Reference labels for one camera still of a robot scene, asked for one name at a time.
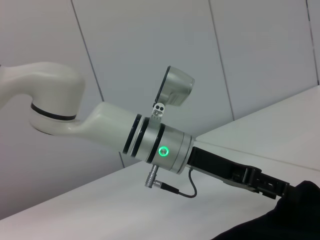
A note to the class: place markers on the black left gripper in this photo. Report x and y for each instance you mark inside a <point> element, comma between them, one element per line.
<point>217,165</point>

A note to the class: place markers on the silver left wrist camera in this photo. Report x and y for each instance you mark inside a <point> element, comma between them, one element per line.
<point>175,87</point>

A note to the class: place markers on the black t-shirt with FREE print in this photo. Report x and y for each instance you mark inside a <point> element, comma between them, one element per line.
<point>280,217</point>

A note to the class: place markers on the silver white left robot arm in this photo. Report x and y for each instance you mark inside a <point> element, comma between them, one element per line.
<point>87,125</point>

